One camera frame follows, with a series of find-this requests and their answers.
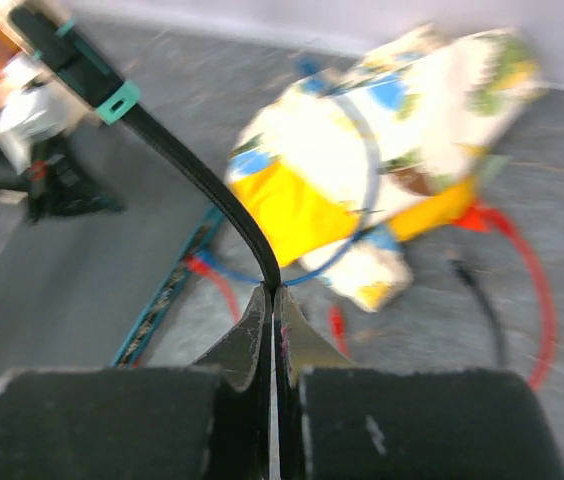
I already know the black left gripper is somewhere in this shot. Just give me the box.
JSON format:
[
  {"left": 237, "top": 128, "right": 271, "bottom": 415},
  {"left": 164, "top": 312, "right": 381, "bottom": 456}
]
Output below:
[{"left": 0, "top": 135, "right": 125, "bottom": 220}]

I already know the dark grey network switch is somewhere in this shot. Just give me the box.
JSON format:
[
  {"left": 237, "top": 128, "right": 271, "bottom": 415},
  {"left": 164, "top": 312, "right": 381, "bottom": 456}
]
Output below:
[{"left": 0, "top": 124, "right": 209, "bottom": 376}]

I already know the blue ethernet cable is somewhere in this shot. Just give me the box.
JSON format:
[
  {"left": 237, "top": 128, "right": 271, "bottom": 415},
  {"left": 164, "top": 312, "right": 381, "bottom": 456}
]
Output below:
[{"left": 196, "top": 59, "right": 383, "bottom": 287}]

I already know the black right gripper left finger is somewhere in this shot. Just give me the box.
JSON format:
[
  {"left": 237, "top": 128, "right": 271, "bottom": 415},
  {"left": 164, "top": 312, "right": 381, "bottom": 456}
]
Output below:
[{"left": 0, "top": 286, "right": 272, "bottom": 479}]

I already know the long black cable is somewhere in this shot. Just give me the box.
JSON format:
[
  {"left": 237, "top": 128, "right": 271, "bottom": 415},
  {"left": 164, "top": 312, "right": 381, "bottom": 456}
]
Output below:
[{"left": 9, "top": 7, "right": 282, "bottom": 291}]

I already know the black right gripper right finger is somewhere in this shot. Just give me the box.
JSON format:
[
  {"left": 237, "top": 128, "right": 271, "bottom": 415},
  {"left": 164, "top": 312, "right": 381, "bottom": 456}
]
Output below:
[{"left": 274, "top": 287, "right": 564, "bottom": 479}]

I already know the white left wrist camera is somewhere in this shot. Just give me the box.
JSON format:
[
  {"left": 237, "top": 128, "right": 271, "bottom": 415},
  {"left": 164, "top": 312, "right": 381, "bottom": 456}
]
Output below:
[{"left": 0, "top": 53, "right": 81, "bottom": 173}]

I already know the patterned white yellow cloth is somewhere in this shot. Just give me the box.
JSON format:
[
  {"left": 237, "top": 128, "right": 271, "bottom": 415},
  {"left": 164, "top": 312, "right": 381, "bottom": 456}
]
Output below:
[{"left": 225, "top": 24, "right": 541, "bottom": 312}]

